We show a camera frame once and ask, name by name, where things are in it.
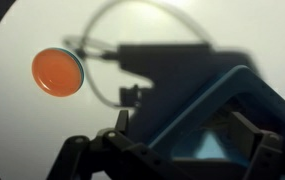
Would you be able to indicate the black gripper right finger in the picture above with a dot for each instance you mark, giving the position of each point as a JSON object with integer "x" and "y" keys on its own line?
{"x": 268, "y": 156}

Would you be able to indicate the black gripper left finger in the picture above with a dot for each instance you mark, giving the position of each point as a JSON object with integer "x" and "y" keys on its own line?
{"x": 115, "y": 156}

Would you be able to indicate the light blue toy sink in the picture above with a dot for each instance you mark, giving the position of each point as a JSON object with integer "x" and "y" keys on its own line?
{"x": 198, "y": 106}

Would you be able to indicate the orange toy saucer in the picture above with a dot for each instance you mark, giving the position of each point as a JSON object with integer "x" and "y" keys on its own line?
{"x": 58, "y": 72}

